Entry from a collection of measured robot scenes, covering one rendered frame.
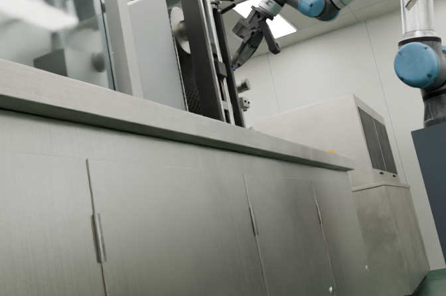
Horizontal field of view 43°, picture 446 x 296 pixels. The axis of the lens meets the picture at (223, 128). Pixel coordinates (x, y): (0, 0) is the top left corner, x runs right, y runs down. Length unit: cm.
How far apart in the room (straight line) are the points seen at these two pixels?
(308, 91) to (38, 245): 606
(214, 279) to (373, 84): 560
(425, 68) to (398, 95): 475
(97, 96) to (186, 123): 23
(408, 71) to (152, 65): 71
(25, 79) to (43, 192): 12
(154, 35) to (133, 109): 93
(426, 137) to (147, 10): 88
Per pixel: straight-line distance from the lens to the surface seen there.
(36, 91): 62
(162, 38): 167
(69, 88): 66
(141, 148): 81
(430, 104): 177
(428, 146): 171
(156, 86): 164
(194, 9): 155
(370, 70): 647
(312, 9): 186
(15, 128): 63
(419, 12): 169
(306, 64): 665
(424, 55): 163
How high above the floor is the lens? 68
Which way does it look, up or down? 12 degrees up
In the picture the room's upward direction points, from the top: 11 degrees counter-clockwise
